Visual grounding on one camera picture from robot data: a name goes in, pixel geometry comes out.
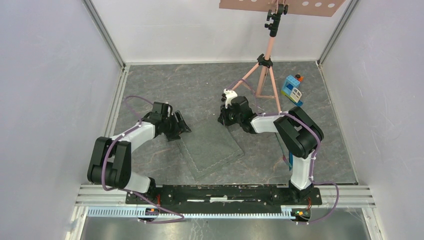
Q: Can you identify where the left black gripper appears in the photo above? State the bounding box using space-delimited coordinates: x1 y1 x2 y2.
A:
161 110 191 142

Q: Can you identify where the grey cloth napkin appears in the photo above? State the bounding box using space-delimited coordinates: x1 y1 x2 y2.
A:
177 116 245 181

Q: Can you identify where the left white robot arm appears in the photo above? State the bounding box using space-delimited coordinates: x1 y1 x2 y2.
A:
87 102 191 204

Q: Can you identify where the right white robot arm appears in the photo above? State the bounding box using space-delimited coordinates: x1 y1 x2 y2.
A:
218 93 324 204

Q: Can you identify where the colourful toy block house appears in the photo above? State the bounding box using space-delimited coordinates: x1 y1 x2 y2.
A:
281 74 304 107

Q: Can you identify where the purple plastic utensil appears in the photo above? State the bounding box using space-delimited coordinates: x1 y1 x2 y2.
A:
279 143 291 168

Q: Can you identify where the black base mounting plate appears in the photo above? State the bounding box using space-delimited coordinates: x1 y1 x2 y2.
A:
145 184 323 214

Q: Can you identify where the pink music stand tripod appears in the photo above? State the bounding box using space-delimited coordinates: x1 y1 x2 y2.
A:
219 0 344 111

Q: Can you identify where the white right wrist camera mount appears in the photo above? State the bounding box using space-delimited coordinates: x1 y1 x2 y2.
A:
221 89 238 109

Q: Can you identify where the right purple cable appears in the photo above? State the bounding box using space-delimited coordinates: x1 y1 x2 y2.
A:
226 78 340 226

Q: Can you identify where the purple cable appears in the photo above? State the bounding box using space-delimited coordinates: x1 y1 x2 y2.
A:
101 96 186 225
226 78 340 226

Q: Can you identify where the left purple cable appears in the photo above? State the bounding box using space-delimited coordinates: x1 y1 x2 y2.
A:
101 96 186 225

